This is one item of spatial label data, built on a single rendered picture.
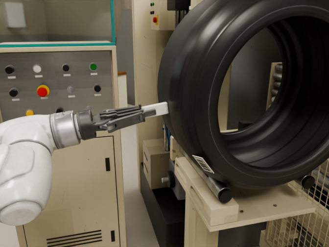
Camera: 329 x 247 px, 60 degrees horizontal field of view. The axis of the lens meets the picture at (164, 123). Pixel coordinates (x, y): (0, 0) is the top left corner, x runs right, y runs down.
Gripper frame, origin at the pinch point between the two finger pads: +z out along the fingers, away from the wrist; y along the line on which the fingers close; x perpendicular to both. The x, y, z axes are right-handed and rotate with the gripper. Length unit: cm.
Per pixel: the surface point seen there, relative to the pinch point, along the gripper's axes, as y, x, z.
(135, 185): 149, 115, -1
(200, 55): -10.0, -13.9, 10.6
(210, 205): -7.3, 29.6, 10.6
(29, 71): 65, -8, -41
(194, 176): 9.6, 29.8, 11.9
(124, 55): 464, 39, 44
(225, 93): 27.7, 8.9, 34.0
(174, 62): -2.0, -11.8, 6.4
